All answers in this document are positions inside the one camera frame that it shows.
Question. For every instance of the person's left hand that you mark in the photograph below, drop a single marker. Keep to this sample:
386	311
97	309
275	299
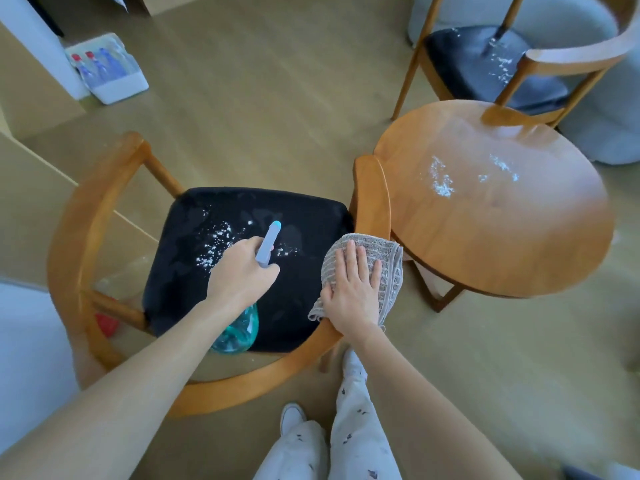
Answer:
240	279

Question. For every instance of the person's right hand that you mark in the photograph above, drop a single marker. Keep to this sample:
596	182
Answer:
352	297

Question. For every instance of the person's right middle finger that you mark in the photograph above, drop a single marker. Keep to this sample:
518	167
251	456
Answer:
352	262

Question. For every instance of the person's left thumb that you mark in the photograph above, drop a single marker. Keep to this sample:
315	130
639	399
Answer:
269	274

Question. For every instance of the person's right thumb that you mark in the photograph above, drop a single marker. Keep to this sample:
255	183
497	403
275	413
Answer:
327	297

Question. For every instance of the grey cleaning cloth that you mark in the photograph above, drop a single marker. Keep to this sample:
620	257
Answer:
365	274

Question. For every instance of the teal spray bottle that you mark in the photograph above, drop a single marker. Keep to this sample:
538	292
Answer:
247	304

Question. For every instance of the person's left forearm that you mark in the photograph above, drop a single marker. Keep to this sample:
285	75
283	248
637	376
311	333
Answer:
115	394

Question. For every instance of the person's right forearm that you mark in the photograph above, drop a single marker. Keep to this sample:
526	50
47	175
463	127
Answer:
425	409

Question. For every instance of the white powder spill on chair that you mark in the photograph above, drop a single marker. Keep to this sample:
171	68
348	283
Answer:
217	244
500	59

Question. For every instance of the wooden chair with black seat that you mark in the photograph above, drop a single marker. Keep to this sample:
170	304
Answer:
500	69
200	274

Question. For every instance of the white powder spill on table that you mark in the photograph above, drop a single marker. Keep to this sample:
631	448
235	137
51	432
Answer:
442	182

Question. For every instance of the person's white left shoe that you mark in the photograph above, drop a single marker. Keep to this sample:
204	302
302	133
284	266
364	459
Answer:
291	417

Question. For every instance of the person's white patterned trousers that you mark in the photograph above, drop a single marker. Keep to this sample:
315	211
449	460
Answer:
340	434

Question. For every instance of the round wooden side table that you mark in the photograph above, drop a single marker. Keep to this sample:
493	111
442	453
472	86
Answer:
495	204

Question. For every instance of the red object under chair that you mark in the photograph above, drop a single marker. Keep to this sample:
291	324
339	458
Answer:
106	324

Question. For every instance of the white box of bottles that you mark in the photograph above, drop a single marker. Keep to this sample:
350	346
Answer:
117	84

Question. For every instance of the blue bottle with red cap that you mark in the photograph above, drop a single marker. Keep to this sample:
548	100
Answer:
84	70
99	65

